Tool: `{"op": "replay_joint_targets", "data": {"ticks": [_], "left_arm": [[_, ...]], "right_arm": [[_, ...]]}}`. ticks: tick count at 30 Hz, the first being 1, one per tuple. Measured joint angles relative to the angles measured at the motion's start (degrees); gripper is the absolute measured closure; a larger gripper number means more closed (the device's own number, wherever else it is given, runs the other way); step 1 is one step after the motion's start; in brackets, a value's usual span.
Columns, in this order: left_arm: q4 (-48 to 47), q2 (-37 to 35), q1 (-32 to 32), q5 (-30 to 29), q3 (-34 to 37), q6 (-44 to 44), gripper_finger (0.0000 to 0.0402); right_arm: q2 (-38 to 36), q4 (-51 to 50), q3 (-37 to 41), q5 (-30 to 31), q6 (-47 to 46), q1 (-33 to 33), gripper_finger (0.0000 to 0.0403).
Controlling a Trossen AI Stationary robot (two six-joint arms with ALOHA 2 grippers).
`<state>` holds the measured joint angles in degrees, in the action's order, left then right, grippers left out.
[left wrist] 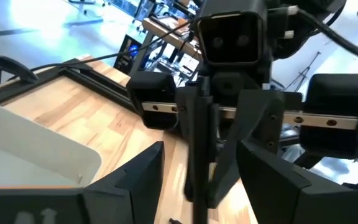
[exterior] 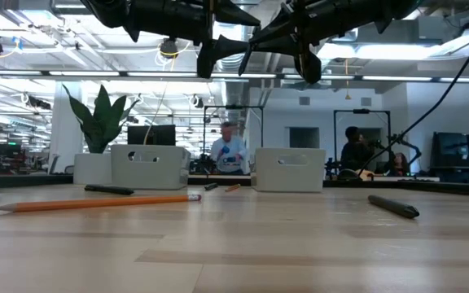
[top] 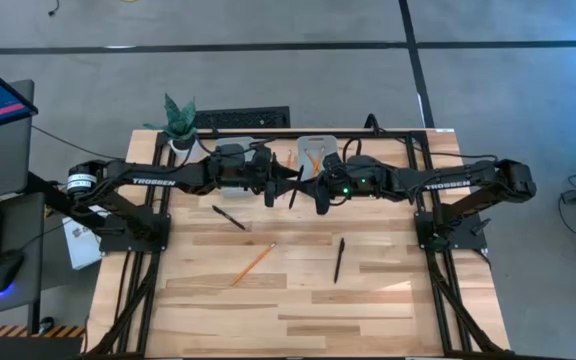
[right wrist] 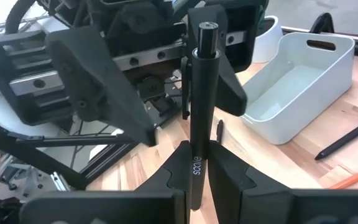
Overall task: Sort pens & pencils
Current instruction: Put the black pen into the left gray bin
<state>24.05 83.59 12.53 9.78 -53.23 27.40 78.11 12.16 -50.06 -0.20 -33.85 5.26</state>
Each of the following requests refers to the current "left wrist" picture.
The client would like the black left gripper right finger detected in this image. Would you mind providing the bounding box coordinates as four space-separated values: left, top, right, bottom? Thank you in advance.
236 139 358 224

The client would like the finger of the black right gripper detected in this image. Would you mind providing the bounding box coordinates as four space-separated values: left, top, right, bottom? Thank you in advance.
208 90 286 208
175 85 198 203

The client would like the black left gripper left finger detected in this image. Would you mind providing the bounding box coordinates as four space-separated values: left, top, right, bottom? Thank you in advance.
0 141 165 224

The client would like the light grey plastic bin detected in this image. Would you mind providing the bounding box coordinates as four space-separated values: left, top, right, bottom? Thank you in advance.
0 100 103 190

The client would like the black computer tower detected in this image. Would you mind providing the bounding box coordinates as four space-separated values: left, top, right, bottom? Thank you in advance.
113 34 143 75

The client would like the wooden background table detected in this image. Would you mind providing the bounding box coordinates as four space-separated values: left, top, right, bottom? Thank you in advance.
141 17 204 60

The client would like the black tripod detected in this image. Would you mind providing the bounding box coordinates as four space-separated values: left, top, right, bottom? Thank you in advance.
286 51 321 91

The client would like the black aluminium table frame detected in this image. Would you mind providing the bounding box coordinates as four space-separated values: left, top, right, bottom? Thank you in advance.
0 57 142 113

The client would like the thin black cable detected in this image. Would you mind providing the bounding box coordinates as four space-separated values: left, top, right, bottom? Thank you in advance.
29 17 198 73

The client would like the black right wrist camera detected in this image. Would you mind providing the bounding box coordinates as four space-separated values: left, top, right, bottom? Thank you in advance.
196 0 269 68

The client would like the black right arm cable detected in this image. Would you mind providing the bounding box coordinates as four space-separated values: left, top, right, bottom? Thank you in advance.
296 7 358 63

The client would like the black curved bracket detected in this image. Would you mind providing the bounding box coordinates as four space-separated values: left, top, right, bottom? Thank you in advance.
0 55 39 91

